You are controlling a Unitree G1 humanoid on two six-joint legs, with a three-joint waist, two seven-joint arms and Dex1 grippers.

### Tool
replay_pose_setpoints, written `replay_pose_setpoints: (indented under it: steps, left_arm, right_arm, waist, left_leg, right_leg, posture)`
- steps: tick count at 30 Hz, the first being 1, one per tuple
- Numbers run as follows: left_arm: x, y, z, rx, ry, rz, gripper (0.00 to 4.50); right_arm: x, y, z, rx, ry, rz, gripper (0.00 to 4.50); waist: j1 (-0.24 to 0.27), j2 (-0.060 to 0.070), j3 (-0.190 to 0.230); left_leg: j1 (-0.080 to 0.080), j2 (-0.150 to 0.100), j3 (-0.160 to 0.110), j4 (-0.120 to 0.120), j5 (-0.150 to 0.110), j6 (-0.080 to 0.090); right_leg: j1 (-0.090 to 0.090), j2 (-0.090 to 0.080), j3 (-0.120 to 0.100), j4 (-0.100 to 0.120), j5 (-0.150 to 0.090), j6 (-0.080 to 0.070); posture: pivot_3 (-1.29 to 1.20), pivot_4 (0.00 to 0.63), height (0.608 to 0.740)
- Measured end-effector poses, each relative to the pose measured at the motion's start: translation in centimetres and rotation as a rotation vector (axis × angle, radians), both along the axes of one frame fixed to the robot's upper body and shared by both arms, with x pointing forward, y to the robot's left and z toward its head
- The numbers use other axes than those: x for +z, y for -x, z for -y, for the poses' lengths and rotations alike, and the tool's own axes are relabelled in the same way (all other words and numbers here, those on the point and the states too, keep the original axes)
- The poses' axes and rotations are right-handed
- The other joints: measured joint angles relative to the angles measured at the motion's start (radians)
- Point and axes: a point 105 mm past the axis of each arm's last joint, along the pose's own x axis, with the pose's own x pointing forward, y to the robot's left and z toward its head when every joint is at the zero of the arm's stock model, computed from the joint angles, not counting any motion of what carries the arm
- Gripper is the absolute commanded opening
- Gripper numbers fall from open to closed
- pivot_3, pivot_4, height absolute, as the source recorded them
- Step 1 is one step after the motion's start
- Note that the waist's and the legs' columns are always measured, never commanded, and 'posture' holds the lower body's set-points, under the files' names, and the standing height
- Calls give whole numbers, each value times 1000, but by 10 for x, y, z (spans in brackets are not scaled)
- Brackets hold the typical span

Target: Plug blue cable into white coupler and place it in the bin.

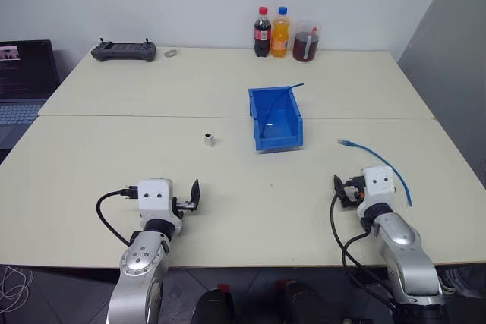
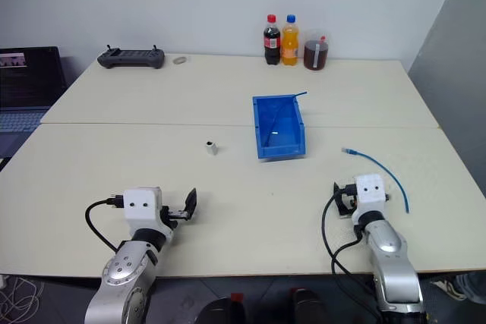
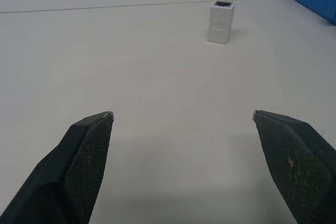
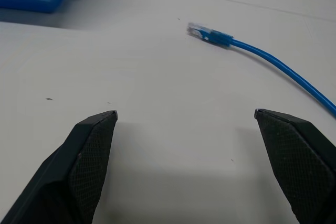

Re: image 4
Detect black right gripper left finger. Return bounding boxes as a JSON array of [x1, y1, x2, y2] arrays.
[[0, 110, 118, 224]]

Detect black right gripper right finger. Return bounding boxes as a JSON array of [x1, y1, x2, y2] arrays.
[[254, 108, 336, 224]]

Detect blue Ethernet cable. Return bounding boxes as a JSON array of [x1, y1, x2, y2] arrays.
[[186, 22, 336, 119]]

